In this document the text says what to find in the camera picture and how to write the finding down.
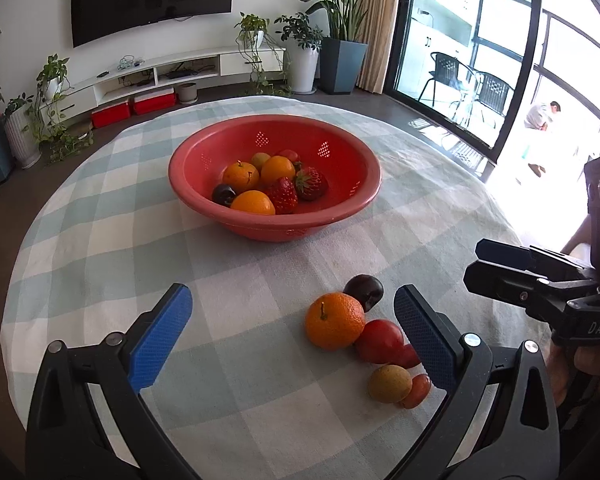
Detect trailing pothos plant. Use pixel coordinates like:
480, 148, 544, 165
234, 11, 293, 98

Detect black patio chair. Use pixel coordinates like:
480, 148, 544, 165
460, 71, 517, 128
419, 51, 473, 108

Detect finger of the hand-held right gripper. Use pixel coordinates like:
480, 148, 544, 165
475, 239, 599, 282
463, 260, 600, 327

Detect brown round fruit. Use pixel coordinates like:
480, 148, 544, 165
367, 365, 413, 404

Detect person's right hand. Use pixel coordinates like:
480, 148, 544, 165
544, 342, 600, 408

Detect black sliding door frame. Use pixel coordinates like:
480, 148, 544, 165
384, 0, 600, 176

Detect small red-orange fruit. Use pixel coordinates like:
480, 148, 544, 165
397, 373, 433, 409

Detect large orange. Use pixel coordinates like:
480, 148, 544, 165
260, 155, 297, 188

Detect dark plum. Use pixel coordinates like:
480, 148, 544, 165
211, 183, 237, 207
342, 274, 385, 313

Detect beige curtain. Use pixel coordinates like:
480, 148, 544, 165
355, 0, 403, 95

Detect plant in white ribbed pot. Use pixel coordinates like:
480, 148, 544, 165
2, 94, 43, 170

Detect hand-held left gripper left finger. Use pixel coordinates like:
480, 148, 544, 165
25, 282, 201, 480

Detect red plastic colander bowl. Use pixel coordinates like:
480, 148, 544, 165
168, 114, 382, 243

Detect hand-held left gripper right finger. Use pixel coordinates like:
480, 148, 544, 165
380, 284, 561, 480

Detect tall plant in dark planter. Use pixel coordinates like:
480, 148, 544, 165
290, 0, 412, 96

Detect small orange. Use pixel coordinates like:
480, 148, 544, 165
222, 160, 260, 192
230, 190, 276, 216
304, 292, 366, 351

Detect pothos in small white pot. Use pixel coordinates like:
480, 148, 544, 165
22, 54, 96, 163

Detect bushy plant in white pot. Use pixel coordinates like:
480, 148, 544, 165
274, 12, 326, 95

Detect red strawberry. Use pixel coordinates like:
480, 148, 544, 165
266, 176, 299, 215
294, 167, 329, 202

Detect red storage box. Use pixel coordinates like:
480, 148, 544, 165
132, 89, 177, 116
90, 101, 132, 129

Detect checked tablecloth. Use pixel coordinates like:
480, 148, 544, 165
0, 95, 551, 480

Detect white television cabinet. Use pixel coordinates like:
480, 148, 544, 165
62, 46, 287, 111

